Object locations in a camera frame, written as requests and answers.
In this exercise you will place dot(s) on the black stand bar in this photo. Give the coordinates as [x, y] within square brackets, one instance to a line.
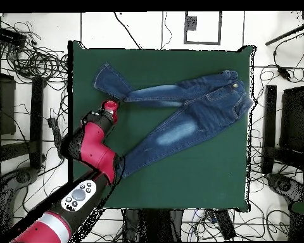
[270, 114]
[36, 121]

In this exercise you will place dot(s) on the blue denim jeans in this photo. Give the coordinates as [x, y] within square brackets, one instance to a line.
[205, 108]

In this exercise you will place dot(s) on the grey wheeled stand leg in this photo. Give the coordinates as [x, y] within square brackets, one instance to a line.
[283, 184]
[22, 177]

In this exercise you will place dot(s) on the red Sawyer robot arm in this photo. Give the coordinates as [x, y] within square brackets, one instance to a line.
[93, 146]

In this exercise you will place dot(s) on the black tripod leg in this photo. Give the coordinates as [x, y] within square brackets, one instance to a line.
[281, 38]

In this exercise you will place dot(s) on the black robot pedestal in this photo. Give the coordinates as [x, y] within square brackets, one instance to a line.
[154, 225]

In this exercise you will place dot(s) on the black flat box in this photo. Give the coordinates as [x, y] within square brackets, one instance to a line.
[7, 34]

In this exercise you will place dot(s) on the black power strip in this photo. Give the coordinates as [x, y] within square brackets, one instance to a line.
[53, 126]
[225, 225]

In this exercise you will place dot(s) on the dark square case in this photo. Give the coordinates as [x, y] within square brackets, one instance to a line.
[293, 119]
[5, 106]

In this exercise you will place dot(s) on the grey square frame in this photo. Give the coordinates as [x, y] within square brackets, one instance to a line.
[202, 43]

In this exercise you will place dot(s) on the dark green table cloth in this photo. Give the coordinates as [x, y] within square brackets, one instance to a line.
[205, 177]

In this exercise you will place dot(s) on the black power adapter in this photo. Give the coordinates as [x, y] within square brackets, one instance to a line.
[283, 73]

